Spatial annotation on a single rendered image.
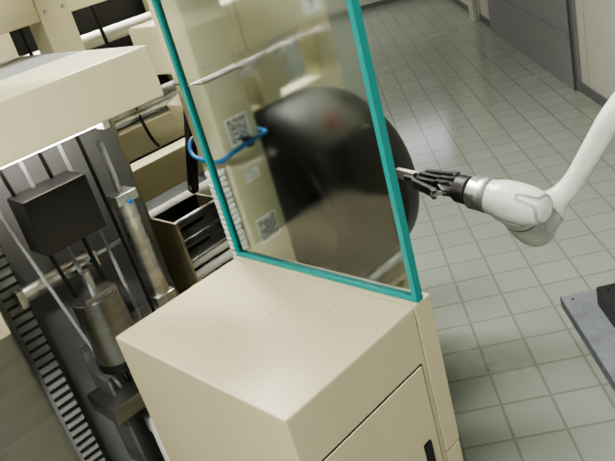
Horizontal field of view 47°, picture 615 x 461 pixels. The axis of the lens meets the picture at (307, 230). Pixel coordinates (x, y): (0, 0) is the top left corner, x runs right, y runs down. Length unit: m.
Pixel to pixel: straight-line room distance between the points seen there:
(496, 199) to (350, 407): 0.74
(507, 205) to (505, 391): 1.45
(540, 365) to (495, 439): 0.47
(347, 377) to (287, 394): 0.11
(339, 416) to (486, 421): 1.75
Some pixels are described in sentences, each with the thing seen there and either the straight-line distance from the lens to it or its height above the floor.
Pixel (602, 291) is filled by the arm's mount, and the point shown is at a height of 0.71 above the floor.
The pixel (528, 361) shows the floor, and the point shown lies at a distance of 3.23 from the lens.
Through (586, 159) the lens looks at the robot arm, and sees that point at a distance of 1.89.
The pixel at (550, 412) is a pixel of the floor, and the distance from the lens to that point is 2.98.
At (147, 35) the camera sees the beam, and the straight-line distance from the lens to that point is 2.18.
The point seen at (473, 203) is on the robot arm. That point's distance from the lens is 1.82.
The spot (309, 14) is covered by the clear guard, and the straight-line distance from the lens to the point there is 1.22.
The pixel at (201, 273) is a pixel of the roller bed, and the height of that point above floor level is 1.00.
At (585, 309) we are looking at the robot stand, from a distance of 2.37.
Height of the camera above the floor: 1.99
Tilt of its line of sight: 24 degrees down
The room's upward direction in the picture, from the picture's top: 16 degrees counter-clockwise
